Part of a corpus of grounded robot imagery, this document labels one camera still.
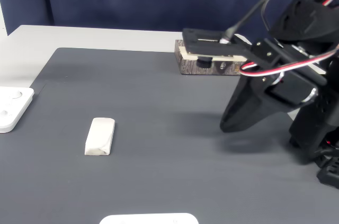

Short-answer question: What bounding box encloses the white block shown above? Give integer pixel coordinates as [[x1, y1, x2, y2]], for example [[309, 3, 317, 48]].
[[84, 117, 116, 157]]

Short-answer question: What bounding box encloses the printed cardboard box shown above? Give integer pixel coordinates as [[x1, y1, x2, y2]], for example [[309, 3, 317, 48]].
[[174, 39, 249, 77]]

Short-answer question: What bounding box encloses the grey table mat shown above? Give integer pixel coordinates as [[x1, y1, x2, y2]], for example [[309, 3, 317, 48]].
[[0, 47, 339, 224]]

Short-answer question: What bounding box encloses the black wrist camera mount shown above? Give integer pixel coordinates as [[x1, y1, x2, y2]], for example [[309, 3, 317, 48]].
[[182, 28, 255, 69]]

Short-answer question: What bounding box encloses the black camera cable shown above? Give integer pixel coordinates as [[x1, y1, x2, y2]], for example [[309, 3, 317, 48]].
[[218, 0, 276, 44]]

